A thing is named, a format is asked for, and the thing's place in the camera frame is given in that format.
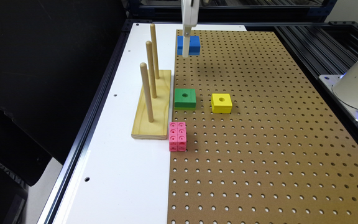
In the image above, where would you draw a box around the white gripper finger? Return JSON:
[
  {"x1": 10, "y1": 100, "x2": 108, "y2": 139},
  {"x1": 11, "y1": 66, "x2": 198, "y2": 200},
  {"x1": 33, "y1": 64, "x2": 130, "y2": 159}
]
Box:
[{"x1": 181, "y1": 0, "x2": 200, "y2": 58}]

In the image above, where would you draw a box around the blue block with hole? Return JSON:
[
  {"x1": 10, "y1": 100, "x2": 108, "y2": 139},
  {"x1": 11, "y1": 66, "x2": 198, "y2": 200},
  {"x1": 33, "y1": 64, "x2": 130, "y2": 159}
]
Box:
[{"x1": 177, "y1": 36, "x2": 201, "y2": 55}]

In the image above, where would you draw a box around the green block with hole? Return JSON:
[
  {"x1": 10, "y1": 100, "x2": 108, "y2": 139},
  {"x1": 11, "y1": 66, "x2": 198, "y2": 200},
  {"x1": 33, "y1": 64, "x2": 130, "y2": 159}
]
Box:
[{"x1": 174, "y1": 88, "x2": 196, "y2": 110}]

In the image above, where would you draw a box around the yellow block with hole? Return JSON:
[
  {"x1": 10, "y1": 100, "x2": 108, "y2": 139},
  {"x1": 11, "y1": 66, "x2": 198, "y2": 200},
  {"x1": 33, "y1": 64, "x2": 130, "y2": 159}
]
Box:
[{"x1": 211, "y1": 93, "x2": 232, "y2": 114}]

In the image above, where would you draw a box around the pink interlocking cube block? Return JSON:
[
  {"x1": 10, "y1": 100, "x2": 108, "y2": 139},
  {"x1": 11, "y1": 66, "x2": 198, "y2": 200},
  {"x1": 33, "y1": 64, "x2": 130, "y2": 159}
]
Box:
[{"x1": 168, "y1": 122, "x2": 187, "y2": 152}]

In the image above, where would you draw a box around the rear wooden peg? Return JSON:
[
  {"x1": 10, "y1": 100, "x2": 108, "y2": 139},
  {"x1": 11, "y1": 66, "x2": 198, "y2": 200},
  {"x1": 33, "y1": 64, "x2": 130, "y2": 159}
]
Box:
[{"x1": 150, "y1": 23, "x2": 160, "y2": 79}]

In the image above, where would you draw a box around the wooden peg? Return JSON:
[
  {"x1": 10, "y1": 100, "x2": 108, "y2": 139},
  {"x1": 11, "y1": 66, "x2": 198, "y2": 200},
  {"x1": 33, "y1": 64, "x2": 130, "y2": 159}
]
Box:
[
  {"x1": 145, "y1": 40, "x2": 157, "y2": 98},
  {"x1": 140, "y1": 62, "x2": 154, "y2": 123},
  {"x1": 150, "y1": 23, "x2": 160, "y2": 79}
]

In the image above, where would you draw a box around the middle wooden peg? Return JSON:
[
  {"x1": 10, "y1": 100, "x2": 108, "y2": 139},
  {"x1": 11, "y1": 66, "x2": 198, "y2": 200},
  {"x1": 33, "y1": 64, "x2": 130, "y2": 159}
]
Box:
[{"x1": 145, "y1": 40, "x2": 157, "y2": 98}]

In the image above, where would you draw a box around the front wooden peg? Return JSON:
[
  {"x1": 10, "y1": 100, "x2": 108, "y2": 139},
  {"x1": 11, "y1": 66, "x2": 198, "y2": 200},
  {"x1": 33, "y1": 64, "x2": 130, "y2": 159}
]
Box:
[{"x1": 140, "y1": 62, "x2": 154, "y2": 123}]

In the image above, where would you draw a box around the wooden peg stand base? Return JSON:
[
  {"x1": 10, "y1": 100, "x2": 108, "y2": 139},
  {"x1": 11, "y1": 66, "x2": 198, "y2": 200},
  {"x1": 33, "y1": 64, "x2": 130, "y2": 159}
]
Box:
[{"x1": 131, "y1": 70, "x2": 172, "y2": 140}]

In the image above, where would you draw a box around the brown pegboard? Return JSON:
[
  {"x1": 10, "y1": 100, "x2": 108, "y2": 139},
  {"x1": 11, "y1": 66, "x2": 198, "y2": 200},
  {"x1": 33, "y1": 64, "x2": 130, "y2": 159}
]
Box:
[{"x1": 167, "y1": 30, "x2": 358, "y2": 223}]

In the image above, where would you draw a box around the black curtain panel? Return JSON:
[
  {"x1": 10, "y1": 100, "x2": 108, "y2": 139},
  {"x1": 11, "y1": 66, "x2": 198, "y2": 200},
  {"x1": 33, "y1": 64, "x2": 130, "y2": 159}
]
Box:
[{"x1": 0, "y1": 0, "x2": 126, "y2": 185}]

